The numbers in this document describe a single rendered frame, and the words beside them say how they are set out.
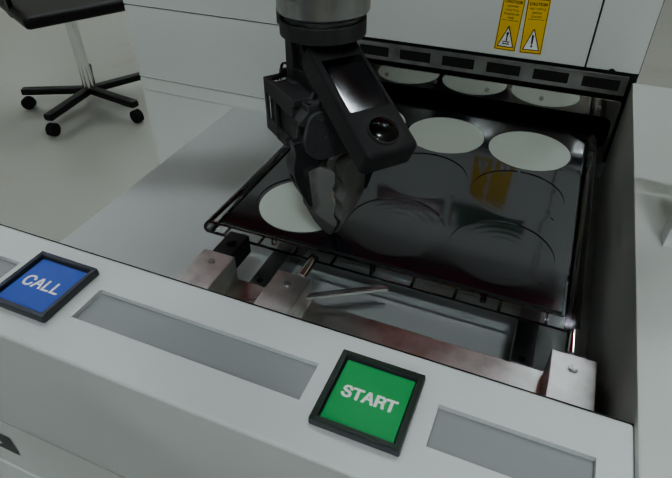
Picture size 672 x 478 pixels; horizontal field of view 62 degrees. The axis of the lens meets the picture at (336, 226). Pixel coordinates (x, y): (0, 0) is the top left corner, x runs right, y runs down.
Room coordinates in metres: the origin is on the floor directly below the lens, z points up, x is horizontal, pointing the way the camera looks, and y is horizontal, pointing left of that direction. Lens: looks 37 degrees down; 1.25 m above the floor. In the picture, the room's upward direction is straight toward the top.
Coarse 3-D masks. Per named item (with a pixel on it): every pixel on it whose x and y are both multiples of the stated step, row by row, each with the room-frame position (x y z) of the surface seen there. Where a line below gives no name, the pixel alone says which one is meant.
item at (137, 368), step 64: (0, 256) 0.34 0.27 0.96; (64, 256) 0.34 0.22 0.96; (0, 320) 0.27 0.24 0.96; (64, 320) 0.27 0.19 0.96; (128, 320) 0.28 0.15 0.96; (192, 320) 0.27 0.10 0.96; (256, 320) 0.27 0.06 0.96; (0, 384) 0.27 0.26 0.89; (64, 384) 0.24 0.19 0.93; (128, 384) 0.22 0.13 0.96; (192, 384) 0.22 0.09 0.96; (256, 384) 0.22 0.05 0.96; (320, 384) 0.22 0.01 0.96; (448, 384) 0.22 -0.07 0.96; (128, 448) 0.23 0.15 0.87; (192, 448) 0.20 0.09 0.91; (256, 448) 0.18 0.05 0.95; (320, 448) 0.17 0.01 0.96; (448, 448) 0.18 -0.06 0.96; (512, 448) 0.18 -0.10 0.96; (576, 448) 0.17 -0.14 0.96
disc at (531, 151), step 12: (516, 132) 0.67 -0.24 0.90; (528, 132) 0.67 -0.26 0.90; (492, 144) 0.63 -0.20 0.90; (504, 144) 0.63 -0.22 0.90; (516, 144) 0.63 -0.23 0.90; (528, 144) 0.63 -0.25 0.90; (540, 144) 0.63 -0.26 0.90; (552, 144) 0.63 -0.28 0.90; (504, 156) 0.60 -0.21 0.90; (516, 156) 0.60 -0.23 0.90; (528, 156) 0.60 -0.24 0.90; (540, 156) 0.60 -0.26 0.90; (552, 156) 0.60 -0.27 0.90; (564, 156) 0.60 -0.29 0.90; (528, 168) 0.58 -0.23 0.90; (540, 168) 0.58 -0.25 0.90; (552, 168) 0.58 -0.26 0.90
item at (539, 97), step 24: (384, 72) 0.80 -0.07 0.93; (408, 72) 0.78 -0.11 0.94; (432, 72) 0.77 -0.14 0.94; (456, 72) 0.77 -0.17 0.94; (480, 96) 0.74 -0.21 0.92; (504, 96) 0.73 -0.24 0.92; (528, 96) 0.71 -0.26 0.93; (552, 96) 0.70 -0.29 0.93; (576, 96) 0.69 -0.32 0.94; (600, 96) 0.69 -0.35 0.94; (600, 144) 0.68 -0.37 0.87
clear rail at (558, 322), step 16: (208, 224) 0.46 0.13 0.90; (224, 224) 0.46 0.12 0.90; (256, 240) 0.44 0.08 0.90; (304, 256) 0.42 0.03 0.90; (320, 256) 0.41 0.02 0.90; (336, 256) 0.41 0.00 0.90; (352, 272) 0.40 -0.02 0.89; (368, 272) 0.39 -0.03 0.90; (384, 272) 0.39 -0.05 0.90; (400, 272) 0.39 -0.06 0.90; (416, 288) 0.37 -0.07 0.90; (432, 288) 0.37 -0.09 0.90; (448, 288) 0.36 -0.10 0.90; (464, 288) 0.36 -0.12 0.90; (480, 304) 0.35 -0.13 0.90; (496, 304) 0.35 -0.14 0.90; (512, 304) 0.34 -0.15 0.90; (528, 320) 0.33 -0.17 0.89; (544, 320) 0.33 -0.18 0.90; (560, 320) 0.33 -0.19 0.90
